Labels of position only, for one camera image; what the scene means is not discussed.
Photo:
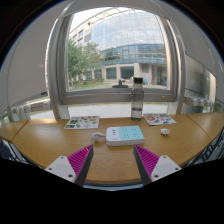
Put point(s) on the sticker sheet with green stickers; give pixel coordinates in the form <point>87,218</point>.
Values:
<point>82,122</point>

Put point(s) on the white and teal power strip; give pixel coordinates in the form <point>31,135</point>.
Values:
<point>125,136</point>

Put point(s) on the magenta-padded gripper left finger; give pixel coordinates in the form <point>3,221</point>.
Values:
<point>60,165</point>

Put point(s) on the small white charger block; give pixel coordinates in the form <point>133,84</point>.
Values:
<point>165,131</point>

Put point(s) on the clear bottle with black cap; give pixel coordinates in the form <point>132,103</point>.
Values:
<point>137,103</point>

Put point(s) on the grey window frame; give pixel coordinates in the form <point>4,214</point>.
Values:
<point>100,96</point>

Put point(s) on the sticker sheet with red stickers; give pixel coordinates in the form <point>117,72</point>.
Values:
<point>159,119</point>

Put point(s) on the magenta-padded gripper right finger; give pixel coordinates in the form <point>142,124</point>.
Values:
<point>165,165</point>

